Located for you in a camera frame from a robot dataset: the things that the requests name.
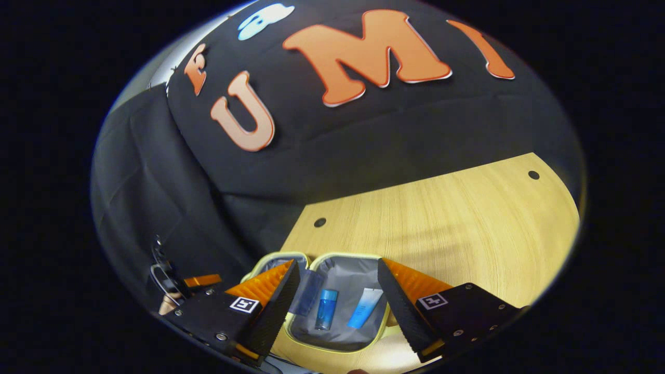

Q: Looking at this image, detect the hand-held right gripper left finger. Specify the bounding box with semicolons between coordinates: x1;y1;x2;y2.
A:
174;259;301;367

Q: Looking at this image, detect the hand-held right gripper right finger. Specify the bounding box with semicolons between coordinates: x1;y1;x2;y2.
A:
377;257;526;364

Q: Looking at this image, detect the white blue skin care tube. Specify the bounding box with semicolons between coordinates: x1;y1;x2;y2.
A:
346;287;384;330

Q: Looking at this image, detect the blue skin care bottle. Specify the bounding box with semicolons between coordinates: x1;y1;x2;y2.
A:
314;288;340;331

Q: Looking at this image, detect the cream suitcase with grey lining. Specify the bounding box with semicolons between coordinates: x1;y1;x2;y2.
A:
240;252;402;354

